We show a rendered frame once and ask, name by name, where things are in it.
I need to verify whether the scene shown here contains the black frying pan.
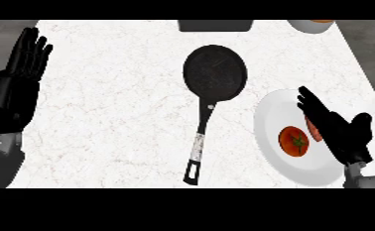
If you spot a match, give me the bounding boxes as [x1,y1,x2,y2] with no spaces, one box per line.
[182,44,250,186]

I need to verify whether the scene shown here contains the grey bowl with orange content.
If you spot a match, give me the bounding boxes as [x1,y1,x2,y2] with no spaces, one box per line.
[285,20,337,35]

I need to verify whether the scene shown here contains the white plate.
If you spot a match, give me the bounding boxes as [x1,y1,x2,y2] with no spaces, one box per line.
[253,88,346,187]

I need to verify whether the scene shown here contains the dark grey appliance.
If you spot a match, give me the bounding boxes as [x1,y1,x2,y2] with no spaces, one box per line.
[178,20,256,33]

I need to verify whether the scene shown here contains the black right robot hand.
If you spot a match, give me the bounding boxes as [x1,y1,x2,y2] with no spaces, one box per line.
[296,85,375,167]

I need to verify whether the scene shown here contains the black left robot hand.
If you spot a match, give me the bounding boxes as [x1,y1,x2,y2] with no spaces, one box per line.
[0,27,55,135]

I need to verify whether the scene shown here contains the red tomato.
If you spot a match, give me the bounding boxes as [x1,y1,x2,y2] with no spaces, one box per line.
[278,125,310,158]

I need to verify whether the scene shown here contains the reddish sweet potato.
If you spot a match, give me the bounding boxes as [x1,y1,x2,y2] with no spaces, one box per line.
[303,115,325,143]

